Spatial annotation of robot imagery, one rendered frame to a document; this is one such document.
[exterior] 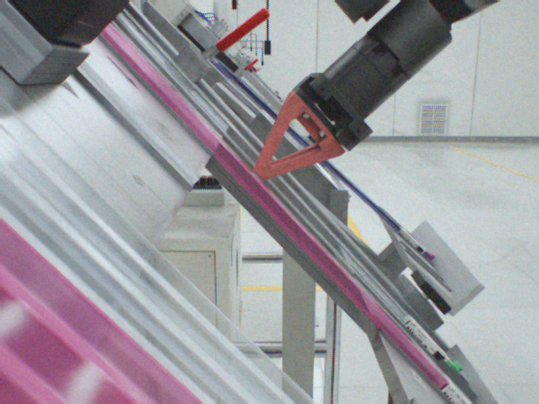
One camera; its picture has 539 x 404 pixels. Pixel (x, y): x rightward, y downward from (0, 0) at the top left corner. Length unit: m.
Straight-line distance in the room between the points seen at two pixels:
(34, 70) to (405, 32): 0.33
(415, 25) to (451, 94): 8.01
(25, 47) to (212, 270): 1.27
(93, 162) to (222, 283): 1.26
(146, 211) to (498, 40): 8.57
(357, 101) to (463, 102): 8.10
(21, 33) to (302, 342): 0.85
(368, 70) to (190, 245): 1.03
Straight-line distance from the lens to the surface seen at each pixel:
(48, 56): 0.19
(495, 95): 8.73
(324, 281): 0.61
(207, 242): 1.41
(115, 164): 0.20
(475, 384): 0.62
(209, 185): 1.88
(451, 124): 8.52
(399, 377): 0.36
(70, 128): 0.20
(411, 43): 0.46
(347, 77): 0.46
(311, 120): 0.46
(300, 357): 0.99
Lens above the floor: 1.05
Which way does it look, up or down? 14 degrees down
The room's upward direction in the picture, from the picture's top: straight up
